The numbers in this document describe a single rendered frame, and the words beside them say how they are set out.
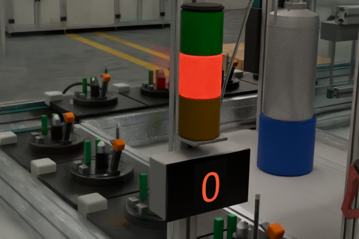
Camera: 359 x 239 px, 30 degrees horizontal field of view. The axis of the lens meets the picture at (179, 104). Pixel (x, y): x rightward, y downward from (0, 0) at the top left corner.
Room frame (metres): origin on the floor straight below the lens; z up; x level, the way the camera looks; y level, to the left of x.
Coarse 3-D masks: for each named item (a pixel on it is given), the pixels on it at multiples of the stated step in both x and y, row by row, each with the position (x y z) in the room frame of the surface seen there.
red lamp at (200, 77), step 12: (180, 60) 0.76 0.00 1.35; (192, 60) 0.75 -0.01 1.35; (204, 60) 0.74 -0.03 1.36; (216, 60) 0.75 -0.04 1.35; (180, 72) 0.76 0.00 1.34; (192, 72) 0.75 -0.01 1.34; (204, 72) 0.74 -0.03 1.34; (216, 72) 0.75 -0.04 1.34; (180, 84) 0.76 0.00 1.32; (192, 84) 0.75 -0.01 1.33; (204, 84) 0.75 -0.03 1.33; (216, 84) 0.75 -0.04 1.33; (192, 96) 0.75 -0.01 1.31; (204, 96) 0.75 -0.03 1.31; (216, 96) 0.75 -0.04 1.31
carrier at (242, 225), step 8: (256, 200) 1.04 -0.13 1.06; (256, 208) 1.04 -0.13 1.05; (232, 216) 1.03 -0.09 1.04; (256, 216) 1.04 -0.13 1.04; (216, 224) 1.01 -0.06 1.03; (232, 224) 1.03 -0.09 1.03; (240, 224) 0.98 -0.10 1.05; (256, 224) 1.04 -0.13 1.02; (216, 232) 1.01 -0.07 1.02; (224, 232) 1.12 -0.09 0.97; (232, 232) 1.03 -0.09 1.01; (240, 232) 0.98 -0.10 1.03; (248, 232) 1.12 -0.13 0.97; (256, 232) 1.04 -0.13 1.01; (264, 232) 1.12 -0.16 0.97
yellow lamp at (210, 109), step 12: (180, 96) 0.76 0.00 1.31; (180, 108) 0.76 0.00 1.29; (192, 108) 0.75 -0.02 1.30; (204, 108) 0.75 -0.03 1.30; (216, 108) 0.75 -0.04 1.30; (180, 120) 0.76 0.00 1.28; (192, 120) 0.75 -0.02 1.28; (204, 120) 0.75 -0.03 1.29; (216, 120) 0.75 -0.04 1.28; (180, 132) 0.76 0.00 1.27; (192, 132) 0.75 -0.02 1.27; (204, 132) 0.75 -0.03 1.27; (216, 132) 0.76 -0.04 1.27
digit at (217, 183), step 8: (216, 160) 0.75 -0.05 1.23; (224, 160) 0.76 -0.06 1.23; (200, 168) 0.74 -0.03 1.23; (208, 168) 0.75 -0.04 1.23; (216, 168) 0.75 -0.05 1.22; (224, 168) 0.76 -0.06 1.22; (200, 176) 0.74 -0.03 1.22; (208, 176) 0.75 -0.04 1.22; (216, 176) 0.75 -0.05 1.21; (224, 176) 0.76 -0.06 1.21; (200, 184) 0.74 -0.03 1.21; (208, 184) 0.75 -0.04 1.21; (216, 184) 0.75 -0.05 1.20; (224, 184) 0.76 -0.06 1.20; (200, 192) 0.74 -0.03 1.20; (208, 192) 0.75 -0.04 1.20; (216, 192) 0.75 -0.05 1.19; (224, 192) 0.76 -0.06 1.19; (200, 200) 0.74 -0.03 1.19; (208, 200) 0.75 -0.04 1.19; (216, 200) 0.75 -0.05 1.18; (224, 200) 0.76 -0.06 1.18; (200, 208) 0.74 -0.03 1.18
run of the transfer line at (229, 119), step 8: (248, 72) 2.60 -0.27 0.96; (232, 96) 2.19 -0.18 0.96; (240, 96) 2.20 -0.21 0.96; (248, 96) 2.20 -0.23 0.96; (256, 96) 2.20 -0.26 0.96; (224, 104) 2.12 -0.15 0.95; (232, 104) 2.14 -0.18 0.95; (240, 104) 2.16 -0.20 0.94; (248, 104) 2.19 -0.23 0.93; (256, 104) 2.20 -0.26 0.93; (224, 112) 2.12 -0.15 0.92; (232, 112) 2.14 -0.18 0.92; (240, 112) 2.16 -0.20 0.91; (248, 112) 2.18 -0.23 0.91; (224, 120) 2.12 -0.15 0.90; (232, 120) 2.14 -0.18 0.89; (240, 120) 2.17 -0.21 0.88; (248, 120) 2.18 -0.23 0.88; (224, 128) 2.12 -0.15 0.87; (232, 128) 2.14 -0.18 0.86
